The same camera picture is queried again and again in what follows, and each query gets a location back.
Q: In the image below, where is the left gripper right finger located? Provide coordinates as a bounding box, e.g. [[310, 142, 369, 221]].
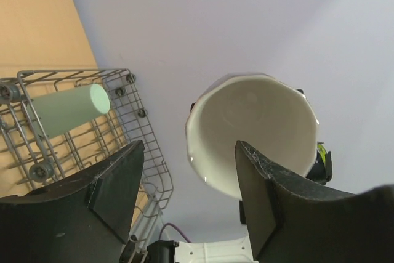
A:
[[235, 141, 393, 262]]

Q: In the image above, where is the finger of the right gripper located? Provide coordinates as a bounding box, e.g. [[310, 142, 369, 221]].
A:
[[306, 142, 332, 185]]

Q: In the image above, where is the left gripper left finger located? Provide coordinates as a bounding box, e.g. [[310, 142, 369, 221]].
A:
[[1, 140, 144, 262]]

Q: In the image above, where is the black white-lined mug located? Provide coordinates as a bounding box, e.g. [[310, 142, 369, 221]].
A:
[[185, 73, 319, 200]]

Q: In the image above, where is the green plastic cup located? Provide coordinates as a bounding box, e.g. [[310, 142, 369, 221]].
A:
[[26, 84, 110, 139]]

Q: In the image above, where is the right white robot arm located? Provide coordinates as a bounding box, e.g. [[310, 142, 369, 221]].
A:
[[119, 142, 332, 263]]

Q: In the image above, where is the grey wire dish rack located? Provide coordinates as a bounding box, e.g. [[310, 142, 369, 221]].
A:
[[1, 69, 173, 253]]

